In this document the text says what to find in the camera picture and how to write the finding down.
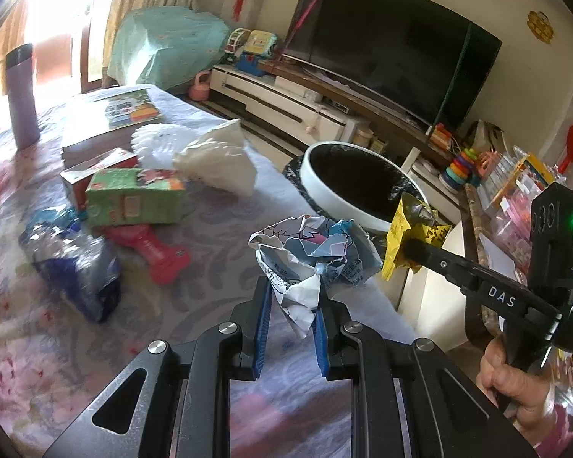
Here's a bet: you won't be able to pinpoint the colourful picture book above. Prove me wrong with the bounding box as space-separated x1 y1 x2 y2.
61 87 166 163

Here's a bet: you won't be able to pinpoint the wooden block toy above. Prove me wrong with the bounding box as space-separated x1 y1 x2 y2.
430 123 455 147

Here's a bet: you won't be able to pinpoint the green carton box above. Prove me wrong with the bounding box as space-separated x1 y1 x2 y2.
85 167 190 228

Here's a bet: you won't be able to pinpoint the pink plastic package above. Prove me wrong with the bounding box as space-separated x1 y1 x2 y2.
102 223 192 286

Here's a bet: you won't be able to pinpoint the yellow snack wrapper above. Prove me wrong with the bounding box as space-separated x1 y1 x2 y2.
382 193 453 281

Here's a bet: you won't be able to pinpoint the crushed clear plastic bottle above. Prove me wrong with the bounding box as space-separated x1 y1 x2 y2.
19 210 123 323

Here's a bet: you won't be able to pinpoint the pink kettlebell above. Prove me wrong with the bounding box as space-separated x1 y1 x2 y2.
188 71 213 102

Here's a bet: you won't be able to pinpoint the white rimmed bin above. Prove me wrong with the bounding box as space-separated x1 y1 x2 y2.
283 140 433 235

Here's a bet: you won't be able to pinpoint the clear plastic storage boxes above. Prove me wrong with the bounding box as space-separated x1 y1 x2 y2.
477 153 555 213

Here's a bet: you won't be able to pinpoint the blue toy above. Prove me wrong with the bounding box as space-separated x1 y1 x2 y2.
234 52 269 77

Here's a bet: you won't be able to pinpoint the red carton box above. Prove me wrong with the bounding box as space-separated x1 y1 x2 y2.
60 148 139 211

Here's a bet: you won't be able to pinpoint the white toy basket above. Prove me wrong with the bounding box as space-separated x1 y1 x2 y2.
224 27 249 55

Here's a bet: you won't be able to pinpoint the white side cabinet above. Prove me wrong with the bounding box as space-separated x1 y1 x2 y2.
395 224 465 318

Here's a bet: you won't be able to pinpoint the yellow toy register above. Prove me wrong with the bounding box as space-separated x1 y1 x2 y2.
243 29 280 59

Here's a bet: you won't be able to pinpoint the rainbow stacking ring toy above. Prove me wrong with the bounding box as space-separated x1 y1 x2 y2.
439 148 481 192

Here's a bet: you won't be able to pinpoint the printed paper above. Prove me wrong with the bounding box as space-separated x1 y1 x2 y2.
248 214 385 339

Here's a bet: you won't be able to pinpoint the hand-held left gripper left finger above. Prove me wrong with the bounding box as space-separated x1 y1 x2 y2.
43 276 274 458

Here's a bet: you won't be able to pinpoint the green stick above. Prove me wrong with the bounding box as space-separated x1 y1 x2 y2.
432 21 473 127

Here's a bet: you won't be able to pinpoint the black television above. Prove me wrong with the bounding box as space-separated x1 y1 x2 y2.
283 0 503 129

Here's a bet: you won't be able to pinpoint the purple floral tablecloth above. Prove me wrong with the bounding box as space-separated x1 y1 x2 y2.
0 83 417 458

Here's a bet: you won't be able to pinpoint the teal furniture cover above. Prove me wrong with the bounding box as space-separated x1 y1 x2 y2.
110 7 230 90

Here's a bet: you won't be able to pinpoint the beige patterned curtain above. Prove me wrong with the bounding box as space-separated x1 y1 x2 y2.
102 0 178 77

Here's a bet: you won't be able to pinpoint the purple thermos bottle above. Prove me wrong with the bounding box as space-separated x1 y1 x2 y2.
6 43 42 150

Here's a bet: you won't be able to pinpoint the pink stick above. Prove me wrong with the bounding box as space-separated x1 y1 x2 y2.
283 0 335 58

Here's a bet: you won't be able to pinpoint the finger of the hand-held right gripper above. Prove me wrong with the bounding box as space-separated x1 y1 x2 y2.
400 240 484 293

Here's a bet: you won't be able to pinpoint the crumpled white tissue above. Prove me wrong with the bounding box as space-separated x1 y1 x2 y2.
173 118 259 196

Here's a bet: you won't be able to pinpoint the yellow red wall sticker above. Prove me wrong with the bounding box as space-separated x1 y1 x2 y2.
526 10 554 45

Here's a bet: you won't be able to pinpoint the white television cabinet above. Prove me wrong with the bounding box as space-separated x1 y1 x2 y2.
210 64 464 211

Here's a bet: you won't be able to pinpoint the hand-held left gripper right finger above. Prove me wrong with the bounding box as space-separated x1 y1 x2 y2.
314 298 540 458

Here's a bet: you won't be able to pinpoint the person's right hand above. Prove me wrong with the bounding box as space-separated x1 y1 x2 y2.
476 335 555 445

